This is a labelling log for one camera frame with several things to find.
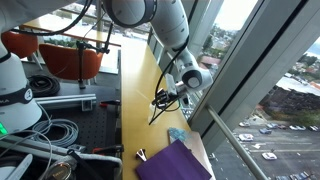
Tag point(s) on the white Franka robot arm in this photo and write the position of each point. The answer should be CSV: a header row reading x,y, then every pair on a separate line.
x,y
166,20

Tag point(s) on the metal binder clip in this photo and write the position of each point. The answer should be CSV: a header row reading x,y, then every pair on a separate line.
x,y
141,155

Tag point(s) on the clear plastic straw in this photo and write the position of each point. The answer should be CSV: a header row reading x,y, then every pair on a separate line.
x,y
146,97

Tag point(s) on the long grey metal bar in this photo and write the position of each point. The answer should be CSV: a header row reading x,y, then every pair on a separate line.
x,y
33,146

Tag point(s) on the black camera stand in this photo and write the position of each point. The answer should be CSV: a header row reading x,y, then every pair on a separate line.
x,y
81,66

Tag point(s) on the black perforated breadboard table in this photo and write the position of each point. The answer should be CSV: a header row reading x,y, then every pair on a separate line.
x,y
96,126

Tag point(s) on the aluminium extrusion bar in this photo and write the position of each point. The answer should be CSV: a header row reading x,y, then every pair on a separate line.
x,y
63,100

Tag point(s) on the grey metal handrail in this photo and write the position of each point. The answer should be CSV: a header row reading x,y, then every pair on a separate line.
x,y
233,143

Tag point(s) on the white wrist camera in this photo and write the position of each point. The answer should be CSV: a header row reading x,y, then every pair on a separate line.
x,y
171,85

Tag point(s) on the purple cloth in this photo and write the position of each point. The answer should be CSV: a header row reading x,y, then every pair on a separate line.
x,y
173,165

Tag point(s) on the round metal disc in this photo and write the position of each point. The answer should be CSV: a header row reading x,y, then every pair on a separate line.
x,y
58,171

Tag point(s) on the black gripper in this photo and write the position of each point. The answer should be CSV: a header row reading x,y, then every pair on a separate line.
x,y
170,97

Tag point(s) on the orange chair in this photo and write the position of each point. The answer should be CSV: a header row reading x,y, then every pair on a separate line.
x,y
66,61
20,45

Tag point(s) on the printed paper magazine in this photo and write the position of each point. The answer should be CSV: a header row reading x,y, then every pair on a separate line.
x,y
178,135

